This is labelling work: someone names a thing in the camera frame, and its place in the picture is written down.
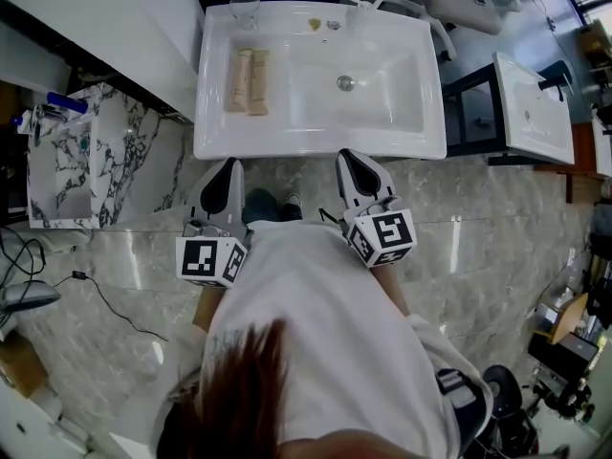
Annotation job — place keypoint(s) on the white office chair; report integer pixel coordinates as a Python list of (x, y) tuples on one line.
[(459, 7)]

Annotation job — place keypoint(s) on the black box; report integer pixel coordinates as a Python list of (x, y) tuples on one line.
[(564, 356)]

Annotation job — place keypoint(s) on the wooden sink stand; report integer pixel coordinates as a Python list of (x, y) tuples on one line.
[(581, 160)]

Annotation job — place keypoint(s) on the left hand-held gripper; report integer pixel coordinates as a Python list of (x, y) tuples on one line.
[(201, 261)]

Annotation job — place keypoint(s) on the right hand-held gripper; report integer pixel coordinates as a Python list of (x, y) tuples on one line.
[(389, 237)]

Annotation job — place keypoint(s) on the person's white shirt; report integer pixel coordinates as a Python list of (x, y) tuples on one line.
[(349, 328)]

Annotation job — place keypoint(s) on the teal stool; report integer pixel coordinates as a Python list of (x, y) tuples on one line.
[(557, 70)]

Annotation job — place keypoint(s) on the black faucet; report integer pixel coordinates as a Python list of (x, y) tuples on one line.
[(554, 84)]

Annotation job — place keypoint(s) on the cardboard box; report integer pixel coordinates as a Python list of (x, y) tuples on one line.
[(21, 366)]

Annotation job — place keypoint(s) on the marble pattern sink cabinet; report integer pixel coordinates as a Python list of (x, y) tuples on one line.
[(124, 160)]

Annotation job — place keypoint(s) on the large white ceramic sink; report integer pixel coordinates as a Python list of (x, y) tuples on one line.
[(296, 137)]

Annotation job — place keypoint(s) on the grey badge sticker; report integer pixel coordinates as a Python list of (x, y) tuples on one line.
[(333, 26)]

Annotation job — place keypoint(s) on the clear glass cup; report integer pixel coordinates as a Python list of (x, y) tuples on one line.
[(245, 10)]

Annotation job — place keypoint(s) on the square white sink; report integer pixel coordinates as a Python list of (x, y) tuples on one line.
[(535, 127)]

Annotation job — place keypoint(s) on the person's right forearm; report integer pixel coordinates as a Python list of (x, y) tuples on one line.
[(394, 290)]

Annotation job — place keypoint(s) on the black swivel stool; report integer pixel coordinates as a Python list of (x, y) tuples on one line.
[(502, 392)]

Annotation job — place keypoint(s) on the person's left forearm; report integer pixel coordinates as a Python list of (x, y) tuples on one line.
[(208, 306)]

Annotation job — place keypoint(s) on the yellow badge sticker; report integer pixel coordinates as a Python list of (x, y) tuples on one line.
[(314, 23)]

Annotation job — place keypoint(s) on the white bottle with blue cap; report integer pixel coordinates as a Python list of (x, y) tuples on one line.
[(24, 124)]

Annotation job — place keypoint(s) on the wooden round board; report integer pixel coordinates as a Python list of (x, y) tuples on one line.
[(569, 318)]

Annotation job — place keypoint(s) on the beige cosmetic tube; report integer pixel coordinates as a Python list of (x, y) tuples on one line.
[(259, 81), (237, 79)]

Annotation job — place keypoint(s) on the metal sink drain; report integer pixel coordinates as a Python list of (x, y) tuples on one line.
[(345, 82)]

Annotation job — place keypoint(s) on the blue plastic bottle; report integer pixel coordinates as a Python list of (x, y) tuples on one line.
[(67, 102)]

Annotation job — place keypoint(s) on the person's blue jeans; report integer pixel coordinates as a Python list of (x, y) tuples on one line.
[(260, 206)]

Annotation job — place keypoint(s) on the person's sneaker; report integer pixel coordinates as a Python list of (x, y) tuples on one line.
[(291, 207)]

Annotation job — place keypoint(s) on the teal drain plug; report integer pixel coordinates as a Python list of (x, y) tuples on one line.
[(84, 144)]

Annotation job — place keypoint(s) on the grey chair base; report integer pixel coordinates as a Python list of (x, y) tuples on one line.
[(26, 297)]

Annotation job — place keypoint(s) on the chrome faucet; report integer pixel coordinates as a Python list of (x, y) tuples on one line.
[(45, 117)]

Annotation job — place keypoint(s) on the narrow white sink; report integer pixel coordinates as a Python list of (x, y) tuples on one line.
[(603, 146)]

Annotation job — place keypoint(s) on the black metal sink stand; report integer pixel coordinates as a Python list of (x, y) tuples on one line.
[(471, 108)]

